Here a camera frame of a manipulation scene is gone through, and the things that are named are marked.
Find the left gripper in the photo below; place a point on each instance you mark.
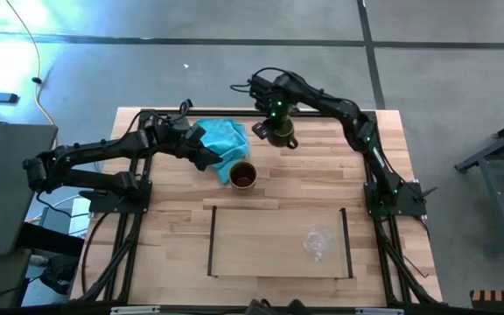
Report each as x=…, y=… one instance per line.
x=184, y=146

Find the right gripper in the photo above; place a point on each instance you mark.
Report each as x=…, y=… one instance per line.
x=274, y=94

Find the dark green mug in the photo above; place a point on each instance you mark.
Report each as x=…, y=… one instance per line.
x=283, y=136

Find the tan mug brown inside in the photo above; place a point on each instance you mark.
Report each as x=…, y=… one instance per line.
x=243, y=176

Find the clear glass cup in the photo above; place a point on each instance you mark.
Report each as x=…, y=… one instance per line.
x=319, y=240

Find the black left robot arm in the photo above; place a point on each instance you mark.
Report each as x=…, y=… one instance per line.
x=94, y=151

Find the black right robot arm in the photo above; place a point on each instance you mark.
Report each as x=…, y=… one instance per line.
x=344, y=111

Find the teal cloth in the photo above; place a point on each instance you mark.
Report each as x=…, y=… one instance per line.
x=228, y=137

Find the wooden tray board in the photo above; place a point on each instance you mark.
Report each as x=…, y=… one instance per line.
x=261, y=245

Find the black wheeled chair base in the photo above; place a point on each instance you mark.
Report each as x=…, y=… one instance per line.
x=278, y=307

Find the black backpack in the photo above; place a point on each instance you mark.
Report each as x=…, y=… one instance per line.
x=59, y=273

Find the dark grey panel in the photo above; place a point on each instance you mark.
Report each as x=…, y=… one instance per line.
x=11, y=188

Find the wood slat bench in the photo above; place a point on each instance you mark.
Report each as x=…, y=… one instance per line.
x=501, y=297

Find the black aluminium table frame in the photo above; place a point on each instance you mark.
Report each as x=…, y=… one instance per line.
x=221, y=112

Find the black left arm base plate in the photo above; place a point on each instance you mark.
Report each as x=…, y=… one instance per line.
x=103, y=203

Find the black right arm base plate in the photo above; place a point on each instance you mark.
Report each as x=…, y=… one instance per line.
x=414, y=203

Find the white frame bracket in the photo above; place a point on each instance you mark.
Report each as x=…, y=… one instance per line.
x=136, y=310
x=379, y=311

